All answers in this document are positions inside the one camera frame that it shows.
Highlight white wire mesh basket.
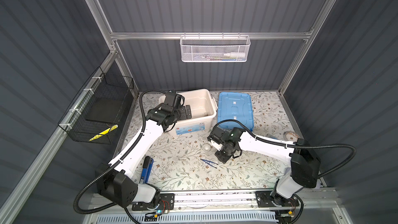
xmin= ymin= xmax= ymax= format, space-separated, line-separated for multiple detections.
xmin=179 ymin=35 xmax=251 ymax=63

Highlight blue tweezers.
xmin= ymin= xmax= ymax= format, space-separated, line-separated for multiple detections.
xmin=201 ymin=159 xmax=219 ymax=169

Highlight white bottle in basket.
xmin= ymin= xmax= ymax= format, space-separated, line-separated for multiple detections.
xmin=223 ymin=52 xmax=246 ymax=59

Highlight blue handled tool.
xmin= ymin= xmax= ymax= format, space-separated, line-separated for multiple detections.
xmin=140 ymin=156 xmax=154 ymax=184

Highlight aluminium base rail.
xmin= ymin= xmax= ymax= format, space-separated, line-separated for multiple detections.
xmin=93 ymin=189 xmax=312 ymax=212

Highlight small white dish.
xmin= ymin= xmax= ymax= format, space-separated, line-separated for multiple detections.
xmin=203 ymin=144 xmax=211 ymax=151

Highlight floral tape roll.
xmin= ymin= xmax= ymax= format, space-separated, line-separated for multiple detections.
xmin=284 ymin=131 xmax=300 ymax=142

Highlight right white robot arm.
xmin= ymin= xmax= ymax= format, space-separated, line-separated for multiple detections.
xmin=207 ymin=127 xmax=320 ymax=203

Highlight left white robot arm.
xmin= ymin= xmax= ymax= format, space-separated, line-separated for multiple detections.
xmin=96 ymin=91 xmax=188 ymax=208

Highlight white plastic storage bin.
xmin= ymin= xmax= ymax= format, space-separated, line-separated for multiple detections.
xmin=168 ymin=89 xmax=218 ymax=138

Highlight black wire mesh basket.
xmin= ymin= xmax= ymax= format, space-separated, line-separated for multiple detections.
xmin=59 ymin=68 xmax=135 ymax=145

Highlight blue plastic bin lid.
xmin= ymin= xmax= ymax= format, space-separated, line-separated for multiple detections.
xmin=217 ymin=92 xmax=254 ymax=131

